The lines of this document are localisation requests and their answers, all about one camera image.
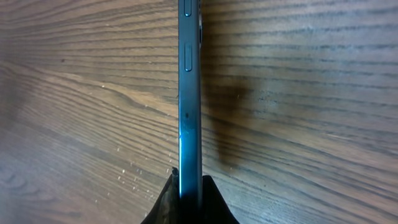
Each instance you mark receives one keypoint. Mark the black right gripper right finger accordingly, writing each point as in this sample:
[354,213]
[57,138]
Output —
[214,208]

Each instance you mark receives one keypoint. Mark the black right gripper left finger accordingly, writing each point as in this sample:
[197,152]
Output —
[166,207]

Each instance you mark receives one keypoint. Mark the blue smartphone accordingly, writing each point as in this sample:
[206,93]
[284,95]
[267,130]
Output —
[189,98]

